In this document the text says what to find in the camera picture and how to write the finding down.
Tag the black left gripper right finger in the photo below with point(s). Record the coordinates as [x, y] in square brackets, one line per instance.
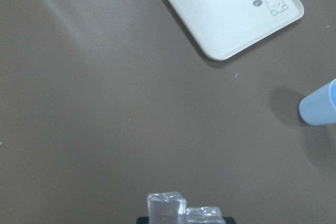
[229, 220]

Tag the light blue plastic cup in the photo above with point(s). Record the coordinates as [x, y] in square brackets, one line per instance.
[318, 108]

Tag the cream rabbit tray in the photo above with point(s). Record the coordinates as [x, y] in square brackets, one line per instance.
[223, 28]

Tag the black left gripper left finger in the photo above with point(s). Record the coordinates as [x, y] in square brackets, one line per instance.
[142, 220]

